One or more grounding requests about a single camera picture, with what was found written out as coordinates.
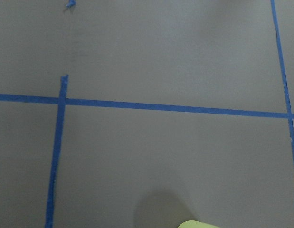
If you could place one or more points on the yellow paper cup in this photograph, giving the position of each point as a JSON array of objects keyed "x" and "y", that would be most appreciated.
[{"x": 194, "y": 224}]

